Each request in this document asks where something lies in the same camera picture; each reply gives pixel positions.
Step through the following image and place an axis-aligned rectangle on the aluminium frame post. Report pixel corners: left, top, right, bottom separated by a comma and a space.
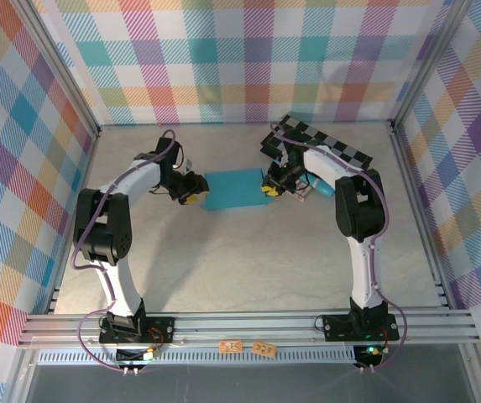
390, 0, 476, 132
11, 0, 102, 140

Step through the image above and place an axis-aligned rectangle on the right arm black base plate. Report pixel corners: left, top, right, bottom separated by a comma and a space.
322, 312, 400, 342

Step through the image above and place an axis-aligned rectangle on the blue paper box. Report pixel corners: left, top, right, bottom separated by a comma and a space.
200, 167, 277, 212

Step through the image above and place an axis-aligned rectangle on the playing card box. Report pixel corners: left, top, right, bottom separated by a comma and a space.
292, 184, 313, 204

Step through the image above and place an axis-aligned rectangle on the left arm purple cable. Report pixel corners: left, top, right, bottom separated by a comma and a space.
71, 128, 178, 373

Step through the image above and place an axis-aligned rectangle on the teal tube with white band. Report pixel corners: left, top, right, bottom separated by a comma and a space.
297, 172, 335, 199

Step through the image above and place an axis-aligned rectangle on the folding black grey chessboard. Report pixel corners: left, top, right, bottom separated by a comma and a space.
259, 115, 374, 171

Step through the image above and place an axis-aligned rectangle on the right black controller board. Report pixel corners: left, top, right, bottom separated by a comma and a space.
353, 343, 384, 367

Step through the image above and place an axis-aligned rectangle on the aluminium mounting rail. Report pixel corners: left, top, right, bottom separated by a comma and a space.
17, 309, 481, 349

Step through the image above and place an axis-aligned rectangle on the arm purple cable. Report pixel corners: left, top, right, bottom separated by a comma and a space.
71, 128, 178, 373
269, 122, 410, 373

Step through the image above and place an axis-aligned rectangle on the aluminium table side rail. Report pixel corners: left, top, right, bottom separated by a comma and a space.
45, 128, 102, 315
389, 120, 455, 311

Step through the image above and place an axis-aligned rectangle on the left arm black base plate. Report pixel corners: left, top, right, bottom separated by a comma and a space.
98, 315, 176, 346

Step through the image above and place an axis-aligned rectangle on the white slotted cable duct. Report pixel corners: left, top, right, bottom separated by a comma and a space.
36, 346, 386, 367

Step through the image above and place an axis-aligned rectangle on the black controller board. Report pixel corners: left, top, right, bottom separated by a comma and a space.
353, 343, 384, 367
115, 347, 160, 365

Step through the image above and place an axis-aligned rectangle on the left black controller board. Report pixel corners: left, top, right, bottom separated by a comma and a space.
115, 347, 160, 365

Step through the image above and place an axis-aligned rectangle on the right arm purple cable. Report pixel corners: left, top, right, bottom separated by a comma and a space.
269, 122, 410, 373

